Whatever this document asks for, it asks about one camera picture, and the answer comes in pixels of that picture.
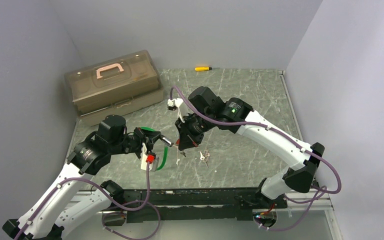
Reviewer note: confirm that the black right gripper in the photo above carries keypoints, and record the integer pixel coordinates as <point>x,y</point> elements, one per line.
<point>187,138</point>

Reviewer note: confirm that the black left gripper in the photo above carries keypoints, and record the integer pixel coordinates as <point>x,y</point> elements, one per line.
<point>146,136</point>

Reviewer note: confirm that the green cable lock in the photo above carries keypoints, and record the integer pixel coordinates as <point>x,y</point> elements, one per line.
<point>160,160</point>

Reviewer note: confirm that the bunch of small keys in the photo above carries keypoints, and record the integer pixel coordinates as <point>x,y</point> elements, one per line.
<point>204,157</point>

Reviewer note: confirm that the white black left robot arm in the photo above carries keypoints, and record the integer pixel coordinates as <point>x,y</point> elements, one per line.
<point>51,217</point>

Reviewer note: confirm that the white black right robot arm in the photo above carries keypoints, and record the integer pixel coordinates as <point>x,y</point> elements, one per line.
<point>203,110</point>

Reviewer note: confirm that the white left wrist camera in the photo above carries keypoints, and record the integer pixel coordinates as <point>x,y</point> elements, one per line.
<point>148,159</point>

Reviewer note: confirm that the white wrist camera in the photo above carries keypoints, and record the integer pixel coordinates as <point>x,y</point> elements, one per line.
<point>148,159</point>
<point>178,105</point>

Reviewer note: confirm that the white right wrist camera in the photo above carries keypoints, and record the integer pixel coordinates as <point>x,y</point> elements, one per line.
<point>178,105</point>

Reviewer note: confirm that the brown translucent toolbox pink handle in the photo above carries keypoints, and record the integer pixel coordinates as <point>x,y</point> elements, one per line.
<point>118,86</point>

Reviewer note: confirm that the yellow handled screwdriver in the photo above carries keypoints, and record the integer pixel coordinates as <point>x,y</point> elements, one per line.
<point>203,68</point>

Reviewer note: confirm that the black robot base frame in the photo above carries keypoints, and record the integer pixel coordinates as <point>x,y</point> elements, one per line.
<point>239,203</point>

